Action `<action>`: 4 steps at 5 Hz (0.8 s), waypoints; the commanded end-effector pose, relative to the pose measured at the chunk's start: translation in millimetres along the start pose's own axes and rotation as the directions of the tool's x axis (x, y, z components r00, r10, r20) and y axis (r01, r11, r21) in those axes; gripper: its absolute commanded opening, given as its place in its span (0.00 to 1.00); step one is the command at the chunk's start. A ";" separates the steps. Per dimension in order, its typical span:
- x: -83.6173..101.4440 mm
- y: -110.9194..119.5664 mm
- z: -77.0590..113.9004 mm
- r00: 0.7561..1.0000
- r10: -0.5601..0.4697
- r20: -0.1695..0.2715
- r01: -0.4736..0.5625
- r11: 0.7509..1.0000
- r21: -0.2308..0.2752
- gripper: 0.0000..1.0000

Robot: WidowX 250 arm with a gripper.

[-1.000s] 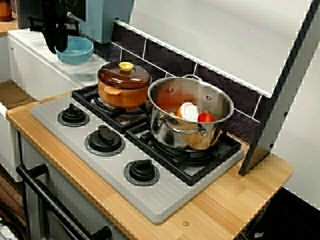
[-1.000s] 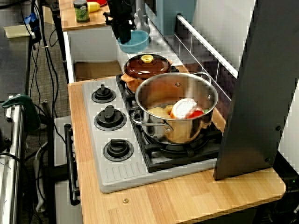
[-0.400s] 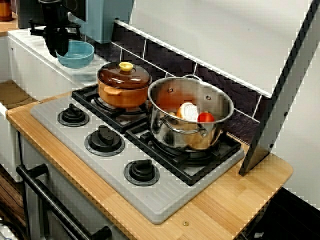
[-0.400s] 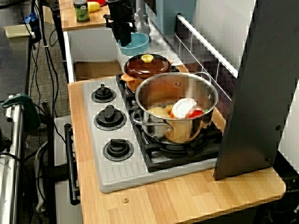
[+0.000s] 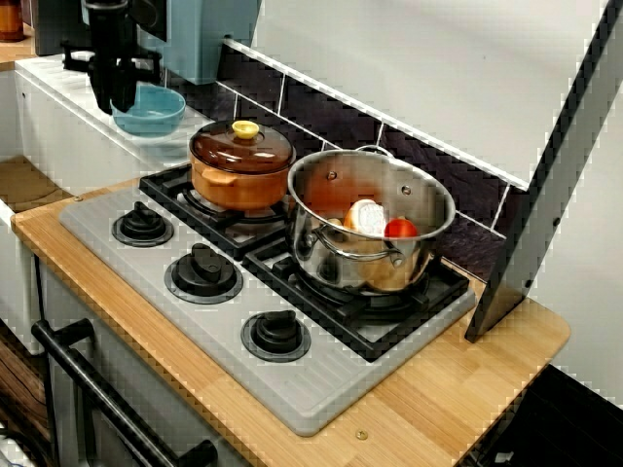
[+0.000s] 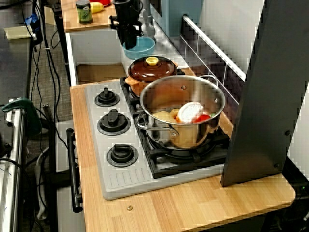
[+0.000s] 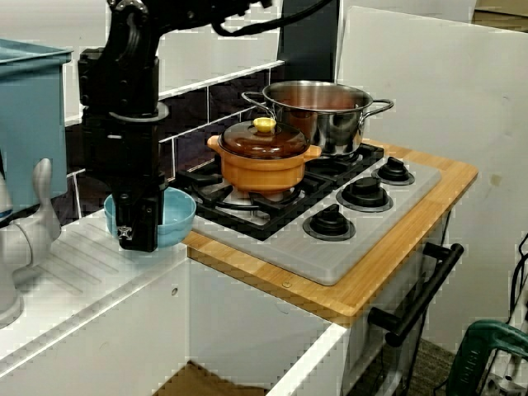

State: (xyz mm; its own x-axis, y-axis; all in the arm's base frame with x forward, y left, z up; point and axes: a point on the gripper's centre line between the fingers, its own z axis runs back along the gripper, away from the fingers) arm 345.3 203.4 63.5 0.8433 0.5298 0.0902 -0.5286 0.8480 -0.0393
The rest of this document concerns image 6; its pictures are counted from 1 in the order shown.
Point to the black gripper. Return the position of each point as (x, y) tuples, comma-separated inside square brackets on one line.
[(126, 14)]

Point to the light blue bowl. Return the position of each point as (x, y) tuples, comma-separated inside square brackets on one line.
[(144, 48)]

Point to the grey toy faucet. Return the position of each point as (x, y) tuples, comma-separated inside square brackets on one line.
[(147, 26)]

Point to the white sink unit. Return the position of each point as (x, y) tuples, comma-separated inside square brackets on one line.
[(96, 48)]

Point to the brown lid with yellow knob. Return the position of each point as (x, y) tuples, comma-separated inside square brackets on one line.
[(149, 72)]

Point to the red toy item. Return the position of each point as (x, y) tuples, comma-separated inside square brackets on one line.
[(103, 2)]

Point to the brown cardboard sheet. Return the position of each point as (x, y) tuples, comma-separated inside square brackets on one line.
[(101, 72)]

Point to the yellow bottle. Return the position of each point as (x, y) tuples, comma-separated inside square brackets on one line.
[(96, 7)]

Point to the orange cooking pot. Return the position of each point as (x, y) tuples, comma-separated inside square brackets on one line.
[(134, 83)]

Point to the green can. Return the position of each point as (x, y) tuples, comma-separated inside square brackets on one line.
[(84, 12)]

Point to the black burner grate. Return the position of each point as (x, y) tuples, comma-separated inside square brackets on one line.
[(124, 90), (183, 169)]

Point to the wooden side table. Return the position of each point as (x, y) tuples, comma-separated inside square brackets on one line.
[(72, 26)]

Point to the teal blue cabinet box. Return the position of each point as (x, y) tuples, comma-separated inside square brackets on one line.
[(183, 17)]

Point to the black stove knob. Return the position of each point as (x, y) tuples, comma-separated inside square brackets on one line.
[(113, 122), (106, 97), (122, 154)]

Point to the black table leg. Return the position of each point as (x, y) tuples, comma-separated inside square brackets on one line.
[(61, 43)]

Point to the yellow toy food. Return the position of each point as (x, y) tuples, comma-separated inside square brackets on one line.
[(164, 116)]

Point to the dark tile backsplash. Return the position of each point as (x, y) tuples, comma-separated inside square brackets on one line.
[(212, 60)]

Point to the white round bread toy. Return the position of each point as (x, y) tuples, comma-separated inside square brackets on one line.
[(190, 112)]

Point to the blue tape piece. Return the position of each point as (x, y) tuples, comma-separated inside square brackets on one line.
[(31, 19)]

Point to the red toy tomato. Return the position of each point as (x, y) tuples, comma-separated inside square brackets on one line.
[(201, 118)]

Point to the green toy food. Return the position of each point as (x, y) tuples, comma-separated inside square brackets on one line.
[(213, 115)]

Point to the stainless steel pot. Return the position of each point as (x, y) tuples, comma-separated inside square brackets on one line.
[(188, 137)]

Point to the grey stove top plate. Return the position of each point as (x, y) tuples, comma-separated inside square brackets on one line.
[(125, 178)]

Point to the wooden kitchen countertop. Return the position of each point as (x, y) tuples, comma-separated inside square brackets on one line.
[(193, 210)]

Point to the white oven cabinet front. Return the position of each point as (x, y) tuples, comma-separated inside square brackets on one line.
[(67, 222)]

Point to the black upright post panel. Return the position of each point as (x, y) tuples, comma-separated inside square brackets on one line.
[(260, 108)]

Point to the silver metal frame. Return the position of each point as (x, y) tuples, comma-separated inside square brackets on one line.
[(14, 169)]

